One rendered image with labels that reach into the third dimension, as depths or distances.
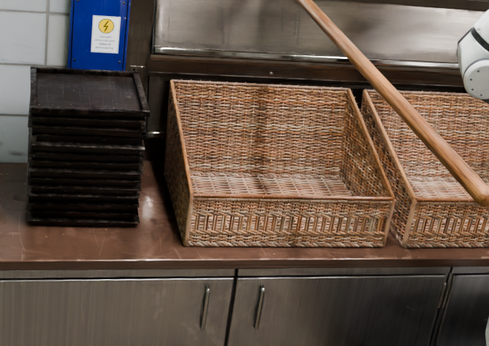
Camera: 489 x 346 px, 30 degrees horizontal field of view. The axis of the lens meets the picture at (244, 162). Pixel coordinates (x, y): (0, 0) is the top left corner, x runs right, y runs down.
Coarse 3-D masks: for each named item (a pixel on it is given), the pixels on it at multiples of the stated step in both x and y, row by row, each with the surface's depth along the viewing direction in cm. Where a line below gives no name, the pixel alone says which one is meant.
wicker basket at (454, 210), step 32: (416, 96) 280; (448, 96) 282; (384, 128) 279; (448, 128) 285; (480, 128) 287; (384, 160) 260; (416, 160) 284; (480, 160) 290; (416, 192) 276; (448, 192) 280; (416, 224) 244; (448, 224) 247; (480, 224) 264
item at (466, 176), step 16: (304, 0) 224; (320, 16) 213; (336, 32) 203; (352, 48) 194; (368, 64) 186; (368, 80) 183; (384, 80) 178; (384, 96) 175; (400, 96) 171; (400, 112) 168; (416, 112) 165; (416, 128) 161; (432, 128) 159; (432, 144) 155; (448, 144) 155; (448, 160) 150; (464, 176) 145; (480, 192) 140
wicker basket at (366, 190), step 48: (240, 96) 266; (288, 96) 270; (336, 96) 273; (240, 144) 270; (288, 144) 273; (336, 144) 277; (192, 192) 226; (240, 192) 261; (288, 192) 266; (336, 192) 270; (384, 192) 245; (192, 240) 232; (240, 240) 237; (288, 240) 238; (336, 240) 241; (384, 240) 244
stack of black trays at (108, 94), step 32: (32, 96) 223; (64, 96) 228; (96, 96) 231; (128, 96) 234; (32, 128) 220; (64, 128) 220; (96, 128) 222; (128, 128) 225; (32, 160) 223; (64, 160) 225; (96, 160) 227; (128, 160) 229; (32, 192) 228; (64, 192) 229; (96, 192) 231; (128, 192) 233; (32, 224) 232; (64, 224) 233; (96, 224) 235; (128, 224) 237
